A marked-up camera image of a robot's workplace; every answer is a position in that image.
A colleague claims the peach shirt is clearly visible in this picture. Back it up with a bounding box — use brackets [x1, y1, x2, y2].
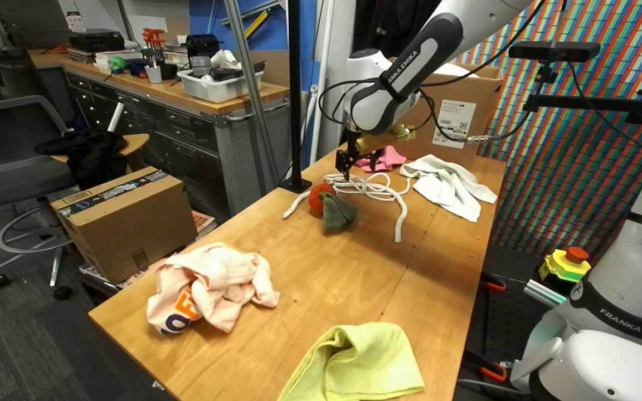
[145, 238, 284, 339]

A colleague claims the dark green cloth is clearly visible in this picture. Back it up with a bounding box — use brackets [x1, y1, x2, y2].
[320, 191, 360, 237]

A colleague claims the white plastic bin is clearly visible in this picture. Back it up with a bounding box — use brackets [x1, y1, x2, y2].
[176, 64, 268, 105]

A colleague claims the black pole with base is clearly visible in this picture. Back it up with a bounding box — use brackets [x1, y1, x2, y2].
[288, 0, 314, 193]

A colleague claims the cardboard box with black tape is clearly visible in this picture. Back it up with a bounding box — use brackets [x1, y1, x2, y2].
[49, 165, 200, 286]

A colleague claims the white towel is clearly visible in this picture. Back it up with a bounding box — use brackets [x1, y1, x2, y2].
[396, 152, 501, 226]

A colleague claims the red cloth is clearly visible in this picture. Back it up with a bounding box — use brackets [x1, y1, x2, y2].
[304, 182, 336, 221]

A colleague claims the wooden-top workbench with drawers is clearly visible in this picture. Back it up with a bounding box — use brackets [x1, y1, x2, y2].
[26, 46, 295, 218]

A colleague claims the yellow red emergency stop button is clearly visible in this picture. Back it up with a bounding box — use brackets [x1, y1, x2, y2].
[536, 242, 594, 288]

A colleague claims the black case on workbench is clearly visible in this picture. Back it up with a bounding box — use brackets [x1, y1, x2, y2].
[67, 30, 128, 55]

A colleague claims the orange black clamp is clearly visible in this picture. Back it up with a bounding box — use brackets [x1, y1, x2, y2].
[460, 355, 516, 390]
[479, 274, 511, 297]

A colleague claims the yellow-green towel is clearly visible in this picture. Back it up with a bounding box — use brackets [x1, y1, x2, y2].
[274, 318, 428, 401]

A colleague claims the pink shirt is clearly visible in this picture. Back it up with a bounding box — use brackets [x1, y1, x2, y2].
[355, 143, 411, 176]

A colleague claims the round wooden stool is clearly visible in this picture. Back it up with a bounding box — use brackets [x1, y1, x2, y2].
[46, 131, 152, 175]

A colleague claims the clear hose loop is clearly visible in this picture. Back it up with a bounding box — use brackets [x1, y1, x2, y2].
[0, 206, 72, 260]

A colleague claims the flat reddish cardboard box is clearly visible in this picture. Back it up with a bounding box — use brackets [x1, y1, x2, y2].
[190, 210, 218, 238]

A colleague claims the black camera on boom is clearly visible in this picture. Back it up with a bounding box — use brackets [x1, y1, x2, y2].
[507, 41, 602, 68]

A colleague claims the black cloth on stool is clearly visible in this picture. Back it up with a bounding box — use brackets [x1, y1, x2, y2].
[33, 127, 132, 191]

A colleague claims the cardboard box with white label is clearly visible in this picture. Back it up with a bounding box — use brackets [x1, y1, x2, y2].
[390, 64, 509, 171]

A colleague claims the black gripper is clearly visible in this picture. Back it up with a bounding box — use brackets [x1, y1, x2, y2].
[335, 129, 385, 182]

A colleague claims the grey office chair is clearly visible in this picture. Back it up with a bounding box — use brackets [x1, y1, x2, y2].
[0, 94, 81, 302]

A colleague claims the silver metal pole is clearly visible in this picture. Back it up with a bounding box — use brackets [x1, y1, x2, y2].
[220, 0, 284, 190]

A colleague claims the white rope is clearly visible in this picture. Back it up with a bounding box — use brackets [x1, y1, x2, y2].
[282, 176, 413, 246]

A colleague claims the black boom bar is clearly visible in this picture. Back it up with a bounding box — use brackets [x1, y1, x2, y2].
[521, 88, 642, 127]

